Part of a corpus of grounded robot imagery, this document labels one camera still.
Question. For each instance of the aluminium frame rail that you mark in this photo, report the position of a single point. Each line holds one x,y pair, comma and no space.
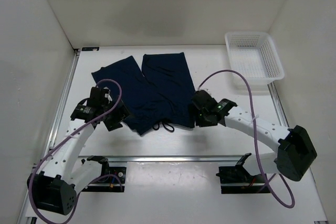
173,158

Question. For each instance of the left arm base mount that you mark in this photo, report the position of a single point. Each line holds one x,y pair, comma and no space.
105,176

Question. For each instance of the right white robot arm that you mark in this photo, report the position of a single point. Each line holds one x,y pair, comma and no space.
292,149

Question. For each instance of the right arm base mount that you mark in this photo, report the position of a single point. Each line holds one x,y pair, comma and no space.
236,180

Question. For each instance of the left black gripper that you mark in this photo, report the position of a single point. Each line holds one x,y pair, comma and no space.
122,113

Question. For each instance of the white plastic basket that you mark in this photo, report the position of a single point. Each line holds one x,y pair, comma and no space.
253,54

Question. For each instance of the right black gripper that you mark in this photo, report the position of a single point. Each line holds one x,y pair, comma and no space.
199,121

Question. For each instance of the navy blue shorts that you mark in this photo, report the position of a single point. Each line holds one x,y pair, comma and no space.
158,91

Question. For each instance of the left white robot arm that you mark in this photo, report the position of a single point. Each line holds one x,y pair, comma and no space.
57,183

